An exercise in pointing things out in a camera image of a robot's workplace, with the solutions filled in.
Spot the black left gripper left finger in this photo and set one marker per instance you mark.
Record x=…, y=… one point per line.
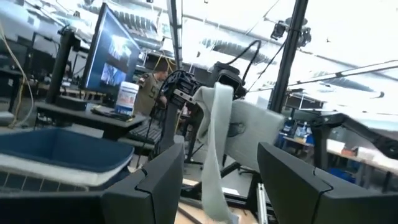
x=155, y=186

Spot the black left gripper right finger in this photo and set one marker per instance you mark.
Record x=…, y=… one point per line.
x=289, y=186

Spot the light grey cloth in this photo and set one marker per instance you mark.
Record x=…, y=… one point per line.
x=217, y=124

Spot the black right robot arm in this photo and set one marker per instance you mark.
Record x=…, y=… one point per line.
x=182, y=84

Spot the grey office chair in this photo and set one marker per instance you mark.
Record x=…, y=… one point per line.
x=261, y=137

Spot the person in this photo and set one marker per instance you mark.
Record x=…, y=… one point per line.
x=149, y=90

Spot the black work table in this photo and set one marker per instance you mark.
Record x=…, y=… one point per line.
x=357, y=124

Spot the white wipes canister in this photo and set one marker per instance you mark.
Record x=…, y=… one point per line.
x=127, y=98

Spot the grey computer desk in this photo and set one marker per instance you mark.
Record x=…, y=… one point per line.
x=84, y=116

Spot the navy white striped fabric bin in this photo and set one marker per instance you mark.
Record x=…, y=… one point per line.
x=62, y=149

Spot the black computer monitor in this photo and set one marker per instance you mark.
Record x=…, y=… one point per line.
x=112, y=53

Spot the black monitor stand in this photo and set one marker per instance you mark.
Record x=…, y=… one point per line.
x=60, y=68

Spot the black aluminium support frame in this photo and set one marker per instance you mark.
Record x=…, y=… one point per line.
x=289, y=62

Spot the black overhead camera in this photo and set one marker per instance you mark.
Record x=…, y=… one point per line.
x=280, y=29

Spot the grey metal post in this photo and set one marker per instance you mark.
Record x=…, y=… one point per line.
x=175, y=31

